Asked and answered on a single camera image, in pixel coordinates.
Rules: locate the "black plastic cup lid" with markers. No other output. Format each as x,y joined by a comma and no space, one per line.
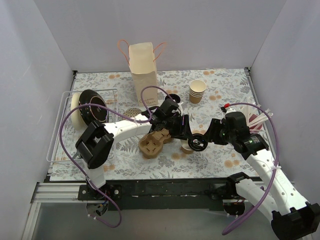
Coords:
174,97
198,142

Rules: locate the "stack of brown paper cups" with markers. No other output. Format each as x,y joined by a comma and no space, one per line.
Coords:
197,89

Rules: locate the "patterned ceramic bowl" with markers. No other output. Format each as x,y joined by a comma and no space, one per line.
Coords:
132,112

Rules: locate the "floral table mat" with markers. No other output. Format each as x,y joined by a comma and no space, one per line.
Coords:
126,162

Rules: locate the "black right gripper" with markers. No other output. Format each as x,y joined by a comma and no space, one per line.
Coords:
215,131

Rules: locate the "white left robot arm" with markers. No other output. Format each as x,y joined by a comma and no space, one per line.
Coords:
97,140

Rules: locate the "black round plate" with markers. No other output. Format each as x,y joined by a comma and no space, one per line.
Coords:
92,113

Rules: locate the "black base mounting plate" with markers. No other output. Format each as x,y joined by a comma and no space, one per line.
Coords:
159,194

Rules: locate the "brown paper cup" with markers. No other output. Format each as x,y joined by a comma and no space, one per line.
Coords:
185,147

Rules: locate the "aluminium frame rail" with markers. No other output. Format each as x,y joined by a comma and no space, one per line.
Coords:
57,214

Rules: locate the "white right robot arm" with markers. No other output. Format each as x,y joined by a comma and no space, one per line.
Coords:
290,214

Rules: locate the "beige paper takeout bag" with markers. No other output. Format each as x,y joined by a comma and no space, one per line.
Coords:
141,59

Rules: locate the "brown cardboard cup carrier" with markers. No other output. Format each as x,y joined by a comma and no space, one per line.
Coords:
152,143

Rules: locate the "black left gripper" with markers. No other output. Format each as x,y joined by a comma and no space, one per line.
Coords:
184,126

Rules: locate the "white wire dish rack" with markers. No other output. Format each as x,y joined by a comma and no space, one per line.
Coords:
69,134

